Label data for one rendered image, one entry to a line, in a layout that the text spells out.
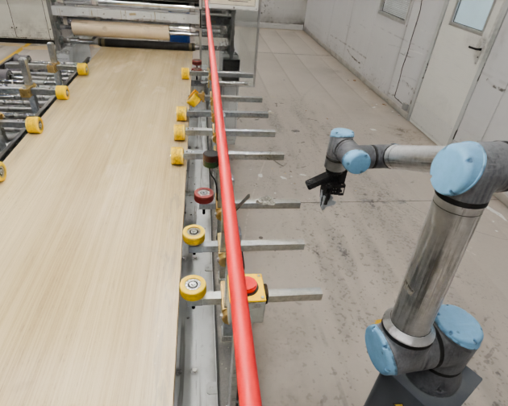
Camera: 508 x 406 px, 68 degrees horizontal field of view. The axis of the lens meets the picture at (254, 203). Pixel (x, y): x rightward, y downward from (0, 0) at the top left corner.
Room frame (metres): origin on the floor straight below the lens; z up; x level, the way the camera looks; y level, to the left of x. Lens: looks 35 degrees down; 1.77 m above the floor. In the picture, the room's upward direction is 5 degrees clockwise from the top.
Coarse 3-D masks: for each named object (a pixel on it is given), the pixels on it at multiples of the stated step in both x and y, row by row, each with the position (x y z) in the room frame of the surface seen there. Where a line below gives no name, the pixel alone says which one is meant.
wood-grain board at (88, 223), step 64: (128, 64) 2.95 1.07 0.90; (64, 128) 1.75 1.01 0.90; (128, 128) 1.82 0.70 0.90; (0, 192) 1.16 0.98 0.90; (64, 192) 1.20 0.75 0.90; (128, 192) 1.24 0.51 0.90; (0, 256) 0.82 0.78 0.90; (64, 256) 0.85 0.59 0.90; (128, 256) 0.88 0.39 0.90; (0, 320) 0.60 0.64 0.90; (64, 320) 0.62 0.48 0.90; (128, 320) 0.63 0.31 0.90; (0, 384) 0.43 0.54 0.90; (64, 384) 0.44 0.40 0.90; (128, 384) 0.46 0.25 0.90
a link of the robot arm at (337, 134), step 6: (336, 132) 1.35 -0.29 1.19; (342, 132) 1.35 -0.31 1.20; (348, 132) 1.35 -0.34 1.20; (330, 138) 1.37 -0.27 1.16; (336, 138) 1.33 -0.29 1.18; (342, 138) 1.33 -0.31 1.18; (348, 138) 1.33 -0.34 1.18; (330, 144) 1.35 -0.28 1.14; (336, 144) 1.31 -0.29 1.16; (330, 150) 1.35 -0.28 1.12; (330, 156) 1.34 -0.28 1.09; (336, 162) 1.33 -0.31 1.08
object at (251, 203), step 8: (240, 200) 1.31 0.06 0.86; (248, 200) 1.32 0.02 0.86; (280, 200) 1.34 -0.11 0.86; (288, 200) 1.35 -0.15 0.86; (296, 200) 1.35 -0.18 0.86; (200, 208) 1.26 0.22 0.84; (208, 208) 1.26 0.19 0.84; (240, 208) 1.29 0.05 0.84; (248, 208) 1.30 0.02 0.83; (256, 208) 1.30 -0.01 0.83; (264, 208) 1.31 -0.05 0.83; (272, 208) 1.31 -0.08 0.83; (280, 208) 1.32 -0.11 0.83; (288, 208) 1.33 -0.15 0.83; (296, 208) 1.33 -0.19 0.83
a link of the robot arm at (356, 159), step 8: (344, 144) 1.28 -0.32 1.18; (352, 144) 1.27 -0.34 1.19; (336, 152) 1.29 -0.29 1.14; (344, 152) 1.24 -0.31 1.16; (352, 152) 1.22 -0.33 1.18; (360, 152) 1.21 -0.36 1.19; (368, 152) 1.24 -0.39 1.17; (344, 160) 1.22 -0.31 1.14; (352, 160) 1.20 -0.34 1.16; (360, 160) 1.20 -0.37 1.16; (368, 160) 1.21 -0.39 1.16; (352, 168) 1.20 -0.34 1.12; (360, 168) 1.21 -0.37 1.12; (368, 168) 1.24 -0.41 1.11
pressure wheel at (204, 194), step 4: (200, 188) 1.30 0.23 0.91; (204, 188) 1.30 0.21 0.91; (208, 188) 1.31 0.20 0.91; (196, 192) 1.27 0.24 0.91; (200, 192) 1.28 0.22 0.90; (204, 192) 1.27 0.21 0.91; (208, 192) 1.29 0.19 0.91; (212, 192) 1.28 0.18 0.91; (196, 196) 1.25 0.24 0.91; (200, 196) 1.25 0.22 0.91; (204, 196) 1.25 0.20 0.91; (208, 196) 1.25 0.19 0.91; (212, 196) 1.26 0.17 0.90; (196, 200) 1.25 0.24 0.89; (200, 200) 1.24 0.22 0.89; (204, 200) 1.24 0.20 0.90; (208, 200) 1.25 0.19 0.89; (212, 200) 1.27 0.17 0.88; (204, 204) 1.24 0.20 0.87; (204, 212) 1.27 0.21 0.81
